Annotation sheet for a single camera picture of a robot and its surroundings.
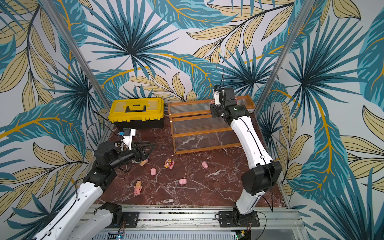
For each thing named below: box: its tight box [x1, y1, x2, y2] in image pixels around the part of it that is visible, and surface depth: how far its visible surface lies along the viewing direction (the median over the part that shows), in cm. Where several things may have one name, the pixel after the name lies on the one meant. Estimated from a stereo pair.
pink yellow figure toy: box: [164, 159, 175, 170], surface depth 92 cm
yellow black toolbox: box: [108, 97, 165, 130], surface depth 100 cm
